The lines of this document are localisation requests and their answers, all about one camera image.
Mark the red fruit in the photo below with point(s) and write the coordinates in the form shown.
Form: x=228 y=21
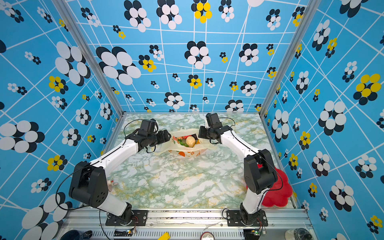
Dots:
x=185 y=137

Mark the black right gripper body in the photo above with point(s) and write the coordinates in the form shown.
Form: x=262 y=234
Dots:
x=206 y=133

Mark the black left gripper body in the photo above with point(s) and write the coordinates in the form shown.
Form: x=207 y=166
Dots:
x=157 y=138

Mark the pink toy bottle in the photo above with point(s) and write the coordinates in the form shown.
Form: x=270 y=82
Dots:
x=111 y=184

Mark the aluminium corner post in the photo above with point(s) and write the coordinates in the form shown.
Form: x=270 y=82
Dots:
x=81 y=42
x=296 y=40

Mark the green grape bunch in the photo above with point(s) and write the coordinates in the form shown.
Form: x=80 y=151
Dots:
x=183 y=142

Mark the aluminium corner post right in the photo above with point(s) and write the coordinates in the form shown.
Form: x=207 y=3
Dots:
x=296 y=40

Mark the aluminium corner post left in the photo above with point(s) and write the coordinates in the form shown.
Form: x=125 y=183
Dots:
x=81 y=42

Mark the yellow tag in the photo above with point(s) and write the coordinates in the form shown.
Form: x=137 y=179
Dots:
x=165 y=236

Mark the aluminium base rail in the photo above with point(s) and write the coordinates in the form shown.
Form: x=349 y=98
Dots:
x=187 y=224

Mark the translucent printed plastic bag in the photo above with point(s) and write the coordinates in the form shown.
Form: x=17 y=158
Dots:
x=172 y=146

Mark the beige round fruit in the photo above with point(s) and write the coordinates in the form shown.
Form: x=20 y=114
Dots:
x=191 y=141

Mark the red flower-shaped plate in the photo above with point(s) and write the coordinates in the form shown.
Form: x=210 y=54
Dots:
x=279 y=195

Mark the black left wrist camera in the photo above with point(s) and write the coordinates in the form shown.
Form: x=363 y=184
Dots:
x=148 y=127

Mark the metal can top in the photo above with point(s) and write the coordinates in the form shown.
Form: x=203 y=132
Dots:
x=207 y=236

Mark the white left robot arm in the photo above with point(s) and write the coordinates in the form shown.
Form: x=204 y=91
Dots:
x=89 y=184

